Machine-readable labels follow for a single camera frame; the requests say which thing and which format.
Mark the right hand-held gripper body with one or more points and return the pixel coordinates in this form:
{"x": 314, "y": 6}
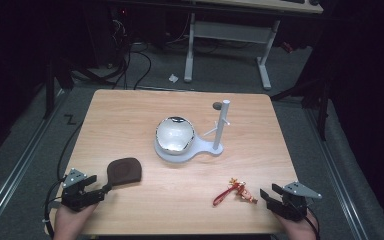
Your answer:
{"x": 295, "y": 201}

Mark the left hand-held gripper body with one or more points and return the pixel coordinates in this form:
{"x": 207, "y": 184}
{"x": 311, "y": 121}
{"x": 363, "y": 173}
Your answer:
{"x": 76, "y": 196}

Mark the brown leather pouch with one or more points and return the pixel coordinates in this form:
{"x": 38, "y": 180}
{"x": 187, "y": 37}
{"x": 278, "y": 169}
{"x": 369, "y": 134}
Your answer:
{"x": 124, "y": 171}

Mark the person's left hand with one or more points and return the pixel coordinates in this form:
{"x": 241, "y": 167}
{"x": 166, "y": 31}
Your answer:
{"x": 69, "y": 221}

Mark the person's right hand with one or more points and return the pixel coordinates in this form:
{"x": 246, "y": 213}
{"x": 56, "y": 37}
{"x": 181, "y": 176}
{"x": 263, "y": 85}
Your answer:
{"x": 299, "y": 230}

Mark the white stand with pole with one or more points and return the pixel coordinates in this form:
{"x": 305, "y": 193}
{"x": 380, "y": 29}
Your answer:
{"x": 196, "y": 148}

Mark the black metal stand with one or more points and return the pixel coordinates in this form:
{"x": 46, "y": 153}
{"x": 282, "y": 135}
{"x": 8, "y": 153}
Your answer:
{"x": 321, "y": 110}
{"x": 49, "y": 90}

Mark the shiny silver bowl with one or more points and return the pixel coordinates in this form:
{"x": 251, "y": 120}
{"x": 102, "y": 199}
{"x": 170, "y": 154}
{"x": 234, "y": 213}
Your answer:
{"x": 175, "y": 135}

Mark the crumpled white paper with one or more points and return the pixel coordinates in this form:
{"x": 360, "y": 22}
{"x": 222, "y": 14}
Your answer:
{"x": 173, "y": 78}

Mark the white desk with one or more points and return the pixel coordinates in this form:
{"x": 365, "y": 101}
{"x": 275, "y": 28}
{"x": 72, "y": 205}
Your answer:
{"x": 228, "y": 31}

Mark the black keyboard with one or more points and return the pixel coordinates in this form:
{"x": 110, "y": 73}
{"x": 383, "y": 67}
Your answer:
{"x": 293, "y": 1}

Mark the metal floor rail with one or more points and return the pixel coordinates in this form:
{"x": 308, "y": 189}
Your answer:
{"x": 336, "y": 176}
{"x": 20, "y": 161}

